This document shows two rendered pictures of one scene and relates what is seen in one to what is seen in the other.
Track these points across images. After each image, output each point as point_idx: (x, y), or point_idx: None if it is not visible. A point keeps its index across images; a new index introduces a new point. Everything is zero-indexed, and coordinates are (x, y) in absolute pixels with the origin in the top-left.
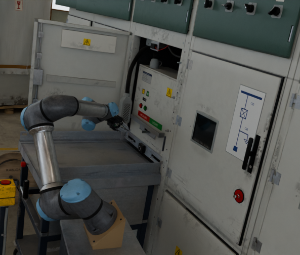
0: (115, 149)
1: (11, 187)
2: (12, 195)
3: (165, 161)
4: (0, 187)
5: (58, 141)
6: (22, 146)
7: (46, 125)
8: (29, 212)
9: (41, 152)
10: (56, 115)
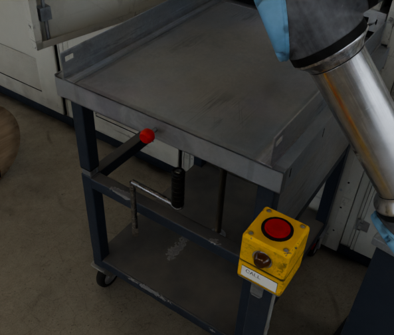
0: (241, 22)
1: (305, 235)
2: (303, 249)
3: None
4: (292, 252)
5: (131, 44)
6: (88, 89)
7: (367, 27)
8: (168, 221)
9: (378, 112)
10: None
